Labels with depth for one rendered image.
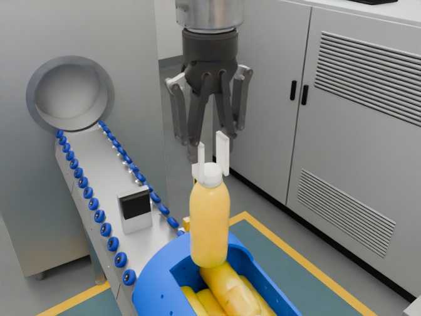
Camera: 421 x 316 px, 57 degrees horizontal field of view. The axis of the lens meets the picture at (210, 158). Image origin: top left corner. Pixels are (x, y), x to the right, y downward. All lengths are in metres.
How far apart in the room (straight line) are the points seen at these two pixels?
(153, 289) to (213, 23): 0.54
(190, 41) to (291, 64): 1.88
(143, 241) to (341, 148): 1.35
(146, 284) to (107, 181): 0.81
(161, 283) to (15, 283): 1.88
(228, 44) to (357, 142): 1.73
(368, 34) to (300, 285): 1.41
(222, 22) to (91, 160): 1.32
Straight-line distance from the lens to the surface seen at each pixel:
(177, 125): 0.55
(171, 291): 0.79
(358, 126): 2.16
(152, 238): 1.30
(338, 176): 2.35
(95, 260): 2.31
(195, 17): 0.50
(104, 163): 1.70
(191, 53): 0.52
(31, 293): 2.55
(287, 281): 2.43
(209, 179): 0.61
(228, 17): 0.50
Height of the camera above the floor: 1.81
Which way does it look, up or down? 32 degrees down
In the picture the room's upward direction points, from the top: straight up
